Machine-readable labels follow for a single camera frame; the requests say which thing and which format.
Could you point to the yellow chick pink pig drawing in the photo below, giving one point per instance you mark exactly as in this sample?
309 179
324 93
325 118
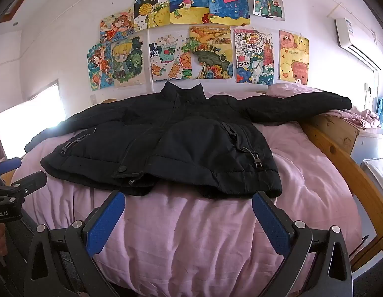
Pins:
293 57

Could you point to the orange-haired girl drawing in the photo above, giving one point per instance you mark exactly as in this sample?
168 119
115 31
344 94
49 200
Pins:
117 24

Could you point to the city doodle drawing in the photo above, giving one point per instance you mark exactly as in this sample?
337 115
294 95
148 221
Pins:
253 55

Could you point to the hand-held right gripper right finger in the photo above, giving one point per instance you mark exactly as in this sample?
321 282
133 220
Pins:
270 222

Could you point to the orange fruit drawing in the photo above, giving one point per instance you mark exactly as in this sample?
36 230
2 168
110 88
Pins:
169 57

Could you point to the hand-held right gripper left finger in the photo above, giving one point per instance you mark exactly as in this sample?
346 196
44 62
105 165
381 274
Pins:
107 219

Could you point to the bright window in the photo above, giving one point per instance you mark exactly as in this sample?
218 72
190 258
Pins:
30 114

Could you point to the pink bed blanket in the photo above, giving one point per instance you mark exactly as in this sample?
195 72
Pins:
194 229

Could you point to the wooden bed frame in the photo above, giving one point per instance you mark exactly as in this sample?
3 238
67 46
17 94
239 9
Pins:
349 173

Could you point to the crumpled pink cloth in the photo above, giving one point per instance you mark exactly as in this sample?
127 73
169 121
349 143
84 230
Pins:
358 117

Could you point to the white air conditioner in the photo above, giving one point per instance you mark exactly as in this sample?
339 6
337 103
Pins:
355 41

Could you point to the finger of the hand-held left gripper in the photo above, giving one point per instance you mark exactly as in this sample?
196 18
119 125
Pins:
30 181
7 164

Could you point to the hill landscape drawing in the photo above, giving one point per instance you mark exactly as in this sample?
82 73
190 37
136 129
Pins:
211 52

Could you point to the pink jellyfish sea drawing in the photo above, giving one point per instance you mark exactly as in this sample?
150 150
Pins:
228 3

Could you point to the pink pillow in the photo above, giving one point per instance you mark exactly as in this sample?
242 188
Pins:
287 89

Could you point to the blue sea fish drawing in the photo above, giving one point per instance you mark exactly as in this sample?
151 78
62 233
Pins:
188 4

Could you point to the blond character drawing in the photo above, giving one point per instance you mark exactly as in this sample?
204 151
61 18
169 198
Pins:
128 60

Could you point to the black padded jacket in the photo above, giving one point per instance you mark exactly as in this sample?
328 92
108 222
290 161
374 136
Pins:
179 145

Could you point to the pineapple checkered drawing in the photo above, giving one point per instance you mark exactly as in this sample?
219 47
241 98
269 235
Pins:
151 10

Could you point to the blue swimmer drawing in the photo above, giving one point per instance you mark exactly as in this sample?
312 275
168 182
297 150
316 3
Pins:
98 68

